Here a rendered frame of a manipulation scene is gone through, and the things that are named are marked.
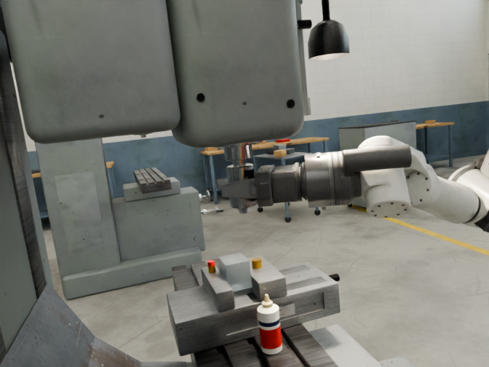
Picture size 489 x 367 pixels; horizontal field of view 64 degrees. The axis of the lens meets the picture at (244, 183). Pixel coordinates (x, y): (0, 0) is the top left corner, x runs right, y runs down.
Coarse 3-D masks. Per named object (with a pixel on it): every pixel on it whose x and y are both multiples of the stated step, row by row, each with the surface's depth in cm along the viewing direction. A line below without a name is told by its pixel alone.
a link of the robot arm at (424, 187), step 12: (372, 144) 62; (384, 144) 61; (396, 144) 62; (420, 156) 65; (408, 168) 66; (420, 168) 64; (432, 168) 65; (408, 180) 67; (420, 180) 65; (432, 180) 64; (420, 192) 64; (432, 192) 63; (420, 204) 64; (432, 204) 65
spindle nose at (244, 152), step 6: (228, 150) 64; (234, 150) 63; (240, 150) 63; (246, 150) 63; (252, 150) 65; (228, 156) 64; (234, 156) 63; (240, 156) 63; (246, 156) 64; (252, 156) 65
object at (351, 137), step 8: (344, 128) 512; (352, 128) 497; (360, 128) 482; (368, 128) 477; (376, 128) 481; (384, 128) 485; (392, 128) 489; (400, 128) 494; (408, 128) 498; (344, 136) 516; (352, 136) 500; (360, 136) 484; (368, 136) 478; (392, 136) 491; (400, 136) 495; (408, 136) 500; (344, 144) 519; (352, 144) 502; (360, 144) 487; (360, 200) 504
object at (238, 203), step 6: (228, 174) 65; (234, 174) 64; (240, 174) 64; (246, 174) 64; (252, 174) 65; (228, 180) 65; (234, 180) 64; (240, 180) 64; (234, 198) 65; (240, 198) 64; (234, 204) 65; (240, 204) 65; (246, 204) 65; (252, 204) 65
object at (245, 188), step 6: (246, 180) 63; (252, 180) 63; (222, 186) 64; (228, 186) 63; (234, 186) 63; (240, 186) 63; (246, 186) 63; (252, 186) 62; (222, 192) 64; (228, 192) 64; (234, 192) 63; (240, 192) 63; (246, 192) 63; (252, 192) 62; (246, 198) 64; (252, 198) 63
